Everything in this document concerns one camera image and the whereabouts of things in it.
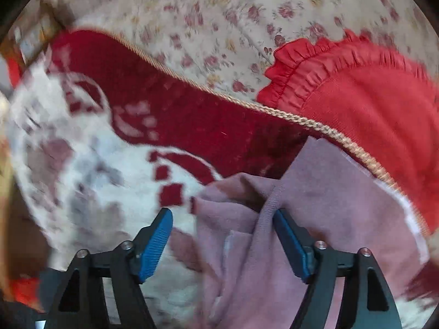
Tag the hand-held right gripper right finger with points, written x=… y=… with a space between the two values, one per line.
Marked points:
x=289 y=243

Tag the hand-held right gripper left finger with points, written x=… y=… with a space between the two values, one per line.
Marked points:
x=156 y=243

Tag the mauve small shirt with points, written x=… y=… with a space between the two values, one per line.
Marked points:
x=343 y=212

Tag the red and white patterned blanket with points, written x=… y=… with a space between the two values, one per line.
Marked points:
x=205 y=123

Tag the orange cloth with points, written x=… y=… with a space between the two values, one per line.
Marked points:
x=25 y=291

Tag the red ruffled garment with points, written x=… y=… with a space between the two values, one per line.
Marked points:
x=370 y=109

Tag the floral bed sheet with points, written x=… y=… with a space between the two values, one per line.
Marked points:
x=223 y=24

